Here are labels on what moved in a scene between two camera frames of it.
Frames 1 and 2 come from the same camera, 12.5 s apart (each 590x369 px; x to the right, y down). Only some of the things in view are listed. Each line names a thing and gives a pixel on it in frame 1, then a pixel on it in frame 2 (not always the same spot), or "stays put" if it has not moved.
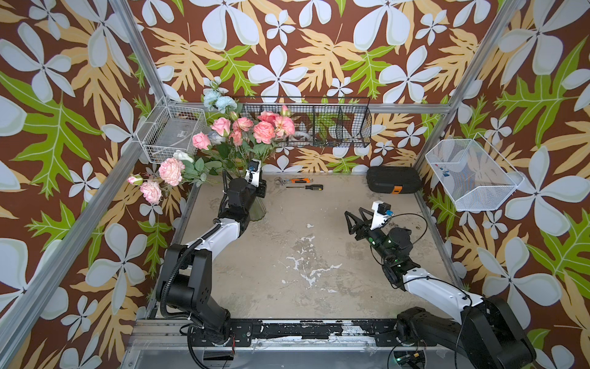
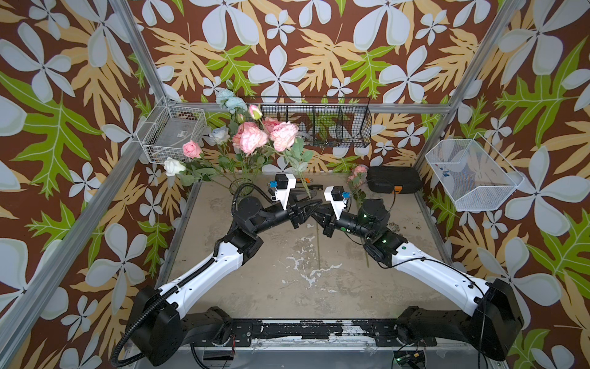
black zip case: (395, 180) stays put
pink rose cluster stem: (270, 129) -> (355, 180)
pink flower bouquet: (172, 171) -> (254, 137)
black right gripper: (364, 234) -> (329, 223)
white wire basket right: (474, 174) stays put
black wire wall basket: (323, 121) stays put
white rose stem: (180, 154) -> (187, 176)
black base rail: (319, 332) stays put
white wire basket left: (171, 128) stays put
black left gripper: (260, 190) -> (293, 215)
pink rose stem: (202, 141) -> (193, 150)
